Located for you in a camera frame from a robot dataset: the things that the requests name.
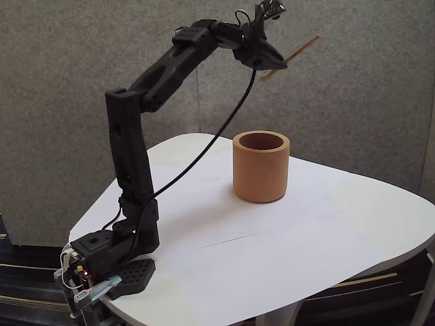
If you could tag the white table leg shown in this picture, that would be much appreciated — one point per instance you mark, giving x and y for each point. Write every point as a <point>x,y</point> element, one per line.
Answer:
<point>418,305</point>

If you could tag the grey metal table clamp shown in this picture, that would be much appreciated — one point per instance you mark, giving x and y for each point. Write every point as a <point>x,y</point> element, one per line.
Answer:
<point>96,290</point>

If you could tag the small gripper-mounted camera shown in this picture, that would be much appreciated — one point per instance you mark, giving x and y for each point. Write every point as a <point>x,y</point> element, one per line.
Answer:
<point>270,7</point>

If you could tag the green controller board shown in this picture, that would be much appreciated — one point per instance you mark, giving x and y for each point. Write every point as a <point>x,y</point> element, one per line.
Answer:
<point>79,268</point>

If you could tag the tan wooden pen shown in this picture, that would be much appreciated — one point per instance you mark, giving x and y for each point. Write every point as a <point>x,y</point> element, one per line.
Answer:
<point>302,49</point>

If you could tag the brown cork pen holder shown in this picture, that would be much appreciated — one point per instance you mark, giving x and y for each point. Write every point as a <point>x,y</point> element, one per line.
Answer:
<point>260,169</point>

